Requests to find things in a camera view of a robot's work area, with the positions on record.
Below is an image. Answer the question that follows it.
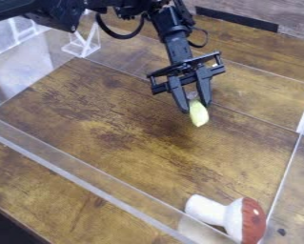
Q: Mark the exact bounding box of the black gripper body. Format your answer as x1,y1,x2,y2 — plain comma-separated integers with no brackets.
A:
147,31,226,94

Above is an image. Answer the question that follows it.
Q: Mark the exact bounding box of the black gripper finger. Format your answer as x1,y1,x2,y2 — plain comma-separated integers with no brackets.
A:
169,76,190,113
197,67,211,107

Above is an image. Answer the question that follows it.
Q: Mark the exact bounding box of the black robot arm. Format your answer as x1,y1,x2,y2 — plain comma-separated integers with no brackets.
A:
0,0,226,112

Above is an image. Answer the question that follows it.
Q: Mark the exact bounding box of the black strip on table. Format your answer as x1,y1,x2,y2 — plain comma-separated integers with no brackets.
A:
195,6,280,32

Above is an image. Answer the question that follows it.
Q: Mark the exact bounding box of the red white mushroom toy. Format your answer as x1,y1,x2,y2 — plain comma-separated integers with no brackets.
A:
185,194,266,244

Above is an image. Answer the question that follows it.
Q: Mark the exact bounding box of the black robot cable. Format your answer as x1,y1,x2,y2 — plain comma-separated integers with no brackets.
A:
95,12,149,41

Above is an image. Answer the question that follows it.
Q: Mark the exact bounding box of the clear acrylic triangle bracket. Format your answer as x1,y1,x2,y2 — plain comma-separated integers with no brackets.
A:
61,19,103,59

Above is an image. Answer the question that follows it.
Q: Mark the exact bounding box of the clear acrylic enclosure wall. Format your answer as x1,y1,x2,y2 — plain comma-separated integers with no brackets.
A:
0,17,304,244

